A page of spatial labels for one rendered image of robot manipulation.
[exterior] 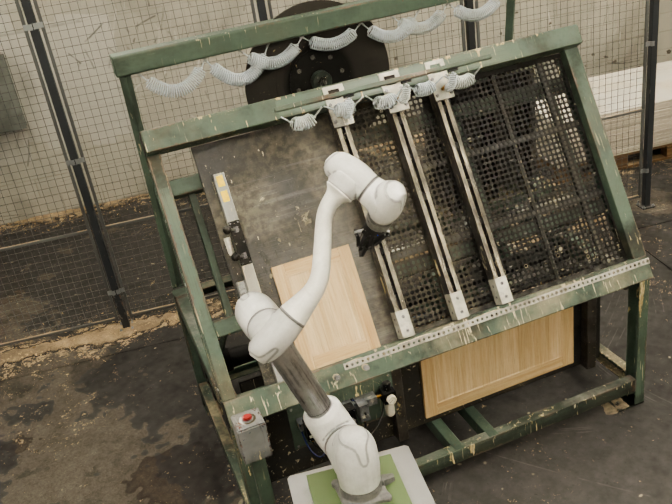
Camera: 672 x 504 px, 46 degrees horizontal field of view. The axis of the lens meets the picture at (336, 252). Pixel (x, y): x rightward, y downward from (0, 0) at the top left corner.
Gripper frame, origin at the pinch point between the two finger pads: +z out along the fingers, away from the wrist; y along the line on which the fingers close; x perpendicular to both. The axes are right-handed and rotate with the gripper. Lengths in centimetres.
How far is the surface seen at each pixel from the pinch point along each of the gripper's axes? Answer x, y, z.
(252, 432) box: 46, 35, 70
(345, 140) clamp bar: -79, -16, 49
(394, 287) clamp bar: -15, -35, 70
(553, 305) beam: -4, -114, 76
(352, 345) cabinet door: 7, -15, 83
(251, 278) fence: -21, 30, 70
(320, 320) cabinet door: -4, -1, 79
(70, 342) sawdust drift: -89, 126, 324
